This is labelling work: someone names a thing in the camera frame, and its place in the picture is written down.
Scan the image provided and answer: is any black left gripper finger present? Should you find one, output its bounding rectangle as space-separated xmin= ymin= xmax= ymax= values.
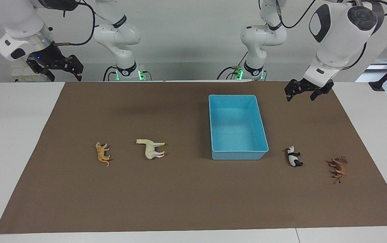
xmin=284 ymin=80 xmax=299 ymax=102
xmin=310 ymin=82 xmax=334 ymax=101

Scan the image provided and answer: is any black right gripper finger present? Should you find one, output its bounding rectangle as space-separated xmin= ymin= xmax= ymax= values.
xmin=28 ymin=64 xmax=56 ymax=82
xmin=66 ymin=55 xmax=84 ymax=82

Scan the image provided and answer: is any black and white panda toy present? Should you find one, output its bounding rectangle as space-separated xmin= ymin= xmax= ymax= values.
xmin=286 ymin=146 xmax=304 ymax=168

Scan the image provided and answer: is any brown lion toy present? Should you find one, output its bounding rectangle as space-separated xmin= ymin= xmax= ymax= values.
xmin=327 ymin=156 xmax=349 ymax=184

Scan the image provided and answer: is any orange tiger toy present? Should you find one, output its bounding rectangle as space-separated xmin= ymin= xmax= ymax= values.
xmin=95 ymin=142 xmax=112 ymax=167

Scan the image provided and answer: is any cream horse toy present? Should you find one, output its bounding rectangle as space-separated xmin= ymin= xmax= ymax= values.
xmin=136 ymin=138 xmax=166 ymax=160

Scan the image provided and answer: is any light blue storage box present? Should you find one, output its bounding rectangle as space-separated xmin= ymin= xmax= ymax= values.
xmin=208 ymin=94 xmax=269 ymax=161

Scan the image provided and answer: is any brown table mat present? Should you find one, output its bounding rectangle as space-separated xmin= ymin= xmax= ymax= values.
xmin=0 ymin=81 xmax=387 ymax=234

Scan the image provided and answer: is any white wall socket box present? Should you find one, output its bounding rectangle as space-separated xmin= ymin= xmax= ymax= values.
xmin=10 ymin=66 xmax=50 ymax=83

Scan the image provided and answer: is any black right base cable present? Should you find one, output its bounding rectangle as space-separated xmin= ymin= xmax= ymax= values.
xmin=103 ymin=65 xmax=117 ymax=82

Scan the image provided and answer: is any black base cable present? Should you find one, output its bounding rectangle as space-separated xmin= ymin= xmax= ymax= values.
xmin=103 ymin=65 xmax=117 ymax=82
xmin=216 ymin=51 xmax=248 ymax=81

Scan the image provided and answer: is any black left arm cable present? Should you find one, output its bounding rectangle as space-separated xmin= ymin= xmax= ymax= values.
xmin=276 ymin=0 xmax=387 ymax=71

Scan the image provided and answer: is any black left base cable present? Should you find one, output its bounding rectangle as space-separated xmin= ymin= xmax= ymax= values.
xmin=216 ymin=51 xmax=248 ymax=81

